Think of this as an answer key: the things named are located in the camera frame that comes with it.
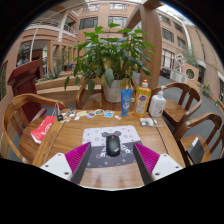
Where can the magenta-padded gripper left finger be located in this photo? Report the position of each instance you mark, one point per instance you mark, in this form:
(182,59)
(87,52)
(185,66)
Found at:
(78,158)

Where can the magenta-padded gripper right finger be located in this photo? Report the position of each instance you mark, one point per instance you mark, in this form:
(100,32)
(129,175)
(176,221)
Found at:
(146,158)

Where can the black computer mouse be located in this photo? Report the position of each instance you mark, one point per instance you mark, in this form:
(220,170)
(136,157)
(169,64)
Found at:
(113,146)

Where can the grey bear-print mouse pad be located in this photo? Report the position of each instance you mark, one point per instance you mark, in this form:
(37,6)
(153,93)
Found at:
(100,133)

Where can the clear plastic bag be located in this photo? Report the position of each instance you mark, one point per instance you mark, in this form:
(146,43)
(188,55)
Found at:
(148,122)

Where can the bunch of keys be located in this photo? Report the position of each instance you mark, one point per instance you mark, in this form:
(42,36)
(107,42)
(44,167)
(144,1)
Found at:
(65,115)

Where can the red paper bag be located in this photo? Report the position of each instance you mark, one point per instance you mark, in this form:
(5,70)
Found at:
(43,130)

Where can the oval colourful sticker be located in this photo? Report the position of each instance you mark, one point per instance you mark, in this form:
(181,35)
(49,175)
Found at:
(99,112)
(91,115)

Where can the black grey notebook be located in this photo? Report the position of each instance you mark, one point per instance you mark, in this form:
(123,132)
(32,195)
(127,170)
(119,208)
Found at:
(194,150)

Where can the wooden armchair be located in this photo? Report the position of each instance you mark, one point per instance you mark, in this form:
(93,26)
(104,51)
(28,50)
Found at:
(20,100)
(206,118)
(91,100)
(173,111)

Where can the blue white sticker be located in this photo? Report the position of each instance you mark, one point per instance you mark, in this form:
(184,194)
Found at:
(109,113)

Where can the white pump dispenser bottle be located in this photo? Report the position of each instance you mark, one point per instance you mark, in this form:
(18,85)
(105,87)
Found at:
(157,105)

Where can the yellow dish soap bottle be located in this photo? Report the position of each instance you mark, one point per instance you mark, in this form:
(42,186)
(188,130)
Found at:
(141,100)

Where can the blue squeeze tube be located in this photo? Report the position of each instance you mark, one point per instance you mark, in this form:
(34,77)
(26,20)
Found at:
(126,101)

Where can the dark red wooden podium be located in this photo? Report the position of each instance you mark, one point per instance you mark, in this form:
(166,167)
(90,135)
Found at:
(25,86)

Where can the green potted plant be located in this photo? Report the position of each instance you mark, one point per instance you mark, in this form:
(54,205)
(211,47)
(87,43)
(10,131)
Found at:
(111,56)

